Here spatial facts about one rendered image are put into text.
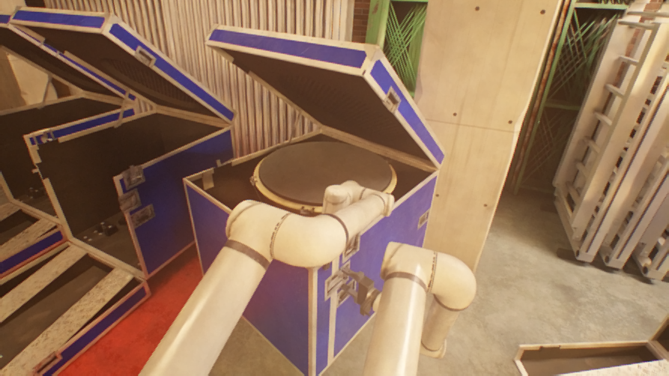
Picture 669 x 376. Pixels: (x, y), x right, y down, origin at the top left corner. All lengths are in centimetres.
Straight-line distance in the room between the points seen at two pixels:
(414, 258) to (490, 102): 143
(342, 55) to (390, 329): 90
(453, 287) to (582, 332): 198
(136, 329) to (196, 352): 184
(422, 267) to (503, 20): 154
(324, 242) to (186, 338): 33
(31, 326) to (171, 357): 220
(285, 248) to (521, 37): 178
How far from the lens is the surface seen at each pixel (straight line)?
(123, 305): 263
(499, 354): 251
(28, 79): 500
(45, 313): 297
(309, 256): 77
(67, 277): 309
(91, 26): 219
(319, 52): 133
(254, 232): 80
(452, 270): 99
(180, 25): 421
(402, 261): 97
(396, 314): 88
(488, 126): 226
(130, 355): 250
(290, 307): 166
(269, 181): 185
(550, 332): 279
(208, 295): 78
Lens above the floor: 190
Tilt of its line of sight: 27 degrees down
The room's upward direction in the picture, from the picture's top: 2 degrees clockwise
